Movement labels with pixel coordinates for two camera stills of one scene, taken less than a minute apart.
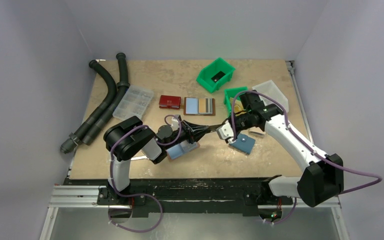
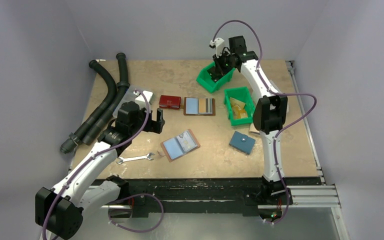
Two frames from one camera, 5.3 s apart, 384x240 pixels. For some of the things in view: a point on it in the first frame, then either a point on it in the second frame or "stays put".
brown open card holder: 193,106 stays put
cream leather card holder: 256,132 stays put
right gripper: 233,122 to 218,66
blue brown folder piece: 182,148 stays put
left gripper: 191,133 to 153,124
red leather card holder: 169,101 stays put
